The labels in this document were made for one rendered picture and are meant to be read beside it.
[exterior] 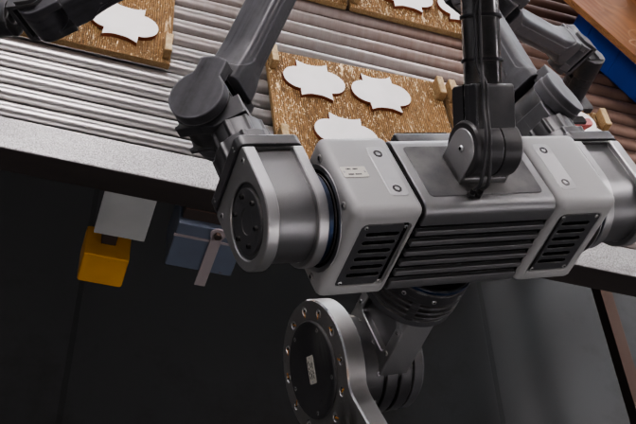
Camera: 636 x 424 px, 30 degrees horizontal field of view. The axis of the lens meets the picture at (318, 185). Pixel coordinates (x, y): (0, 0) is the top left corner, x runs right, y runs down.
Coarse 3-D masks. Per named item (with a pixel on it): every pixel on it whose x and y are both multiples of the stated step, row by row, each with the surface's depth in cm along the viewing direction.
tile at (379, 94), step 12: (360, 84) 258; (372, 84) 260; (384, 84) 261; (360, 96) 255; (372, 96) 256; (384, 96) 258; (396, 96) 259; (408, 96) 261; (372, 108) 253; (384, 108) 255; (396, 108) 256
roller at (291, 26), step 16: (176, 0) 265; (192, 0) 266; (224, 16) 268; (304, 32) 272; (320, 32) 273; (336, 32) 275; (368, 48) 276; (384, 48) 277; (400, 48) 279; (432, 64) 280; (448, 64) 281; (592, 96) 291; (624, 112) 292
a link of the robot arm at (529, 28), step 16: (512, 0) 209; (528, 0) 212; (512, 16) 213; (528, 16) 219; (528, 32) 220; (544, 32) 224; (560, 32) 234; (544, 48) 230; (560, 48) 233; (576, 48) 237; (560, 64) 240
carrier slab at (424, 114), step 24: (336, 72) 260; (360, 72) 263; (384, 72) 266; (288, 96) 248; (432, 96) 265; (288, 120) 242; (312, 120) 245; (384, 120) 253; (408, 120) 256; (432, 120) 258; (312, 144) 239
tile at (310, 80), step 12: (288, 72) 253; (300, 72) 254; (312, 72) 256; (324, 72) 257; (288, 84) 251; (300, 84) 251; (312, 84) 253; (324, 84) 254; (336, 84) 255; (312, 96) 251; (324, 96) 251; (336, 96) 254
